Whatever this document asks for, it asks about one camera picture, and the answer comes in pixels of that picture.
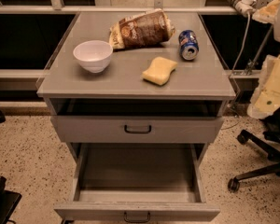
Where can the yellow sponge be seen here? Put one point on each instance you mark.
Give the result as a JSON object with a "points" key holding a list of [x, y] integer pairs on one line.
{"points": [[159, 71]]}

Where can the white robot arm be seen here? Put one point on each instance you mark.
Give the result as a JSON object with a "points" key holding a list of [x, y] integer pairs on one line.
{"points": [[266, 97]]}

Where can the grey drawer cabinet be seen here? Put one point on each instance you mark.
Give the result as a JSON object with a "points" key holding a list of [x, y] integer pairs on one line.
{"points": [[196, 89]]}

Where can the closed grey upper drawer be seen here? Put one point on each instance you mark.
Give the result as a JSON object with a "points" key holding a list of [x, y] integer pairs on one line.
{"points": [[99, 129]]}

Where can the open grey lower drawer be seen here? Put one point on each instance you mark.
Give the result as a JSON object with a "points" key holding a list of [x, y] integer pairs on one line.
{"points": [[137, 183]]}

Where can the white bowl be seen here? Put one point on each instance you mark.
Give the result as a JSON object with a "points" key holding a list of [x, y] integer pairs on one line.
{"points": [[93, 56]]}

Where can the blue soda can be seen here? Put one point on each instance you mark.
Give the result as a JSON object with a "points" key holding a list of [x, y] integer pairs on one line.
{"points": [[188, 45]]}

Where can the brown chip bag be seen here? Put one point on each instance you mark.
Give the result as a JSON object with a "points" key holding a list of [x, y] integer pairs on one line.
{"points": [[142, 30]]}

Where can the metal stand rod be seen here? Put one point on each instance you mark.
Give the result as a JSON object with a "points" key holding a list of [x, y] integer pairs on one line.
{"points": [[259, 40]]}

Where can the black object bottom left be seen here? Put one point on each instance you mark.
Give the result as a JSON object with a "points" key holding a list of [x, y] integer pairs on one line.
{"points": [[8, 202]]}

